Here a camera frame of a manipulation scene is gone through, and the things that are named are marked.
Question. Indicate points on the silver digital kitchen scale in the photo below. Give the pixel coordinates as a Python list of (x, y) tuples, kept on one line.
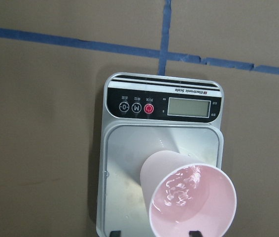
[(144, 114)]

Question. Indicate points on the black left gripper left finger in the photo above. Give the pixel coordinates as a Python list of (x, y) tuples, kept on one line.
[(116, 231)]

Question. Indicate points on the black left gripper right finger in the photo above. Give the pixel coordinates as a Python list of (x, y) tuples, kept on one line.
[(194, 231)]

